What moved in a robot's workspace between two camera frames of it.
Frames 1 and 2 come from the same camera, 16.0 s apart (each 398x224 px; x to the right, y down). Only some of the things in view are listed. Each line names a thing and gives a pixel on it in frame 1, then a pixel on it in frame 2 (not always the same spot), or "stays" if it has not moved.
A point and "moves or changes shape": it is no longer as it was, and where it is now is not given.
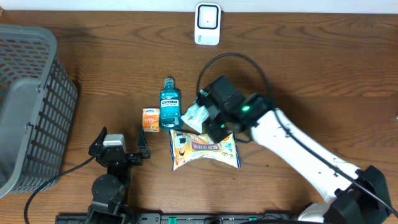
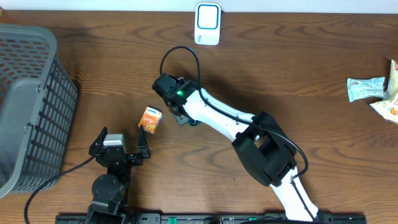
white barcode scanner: [208, 20] stays
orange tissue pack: [151, 120] stays
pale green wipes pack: [195, 116] moves or changes shape
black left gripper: [136, 159] stays
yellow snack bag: [186, 145] → [388, 107]
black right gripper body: [220, 127] → [184, 118]
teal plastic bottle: [170, 106] → [183, 120]
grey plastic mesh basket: [38, 99] stays
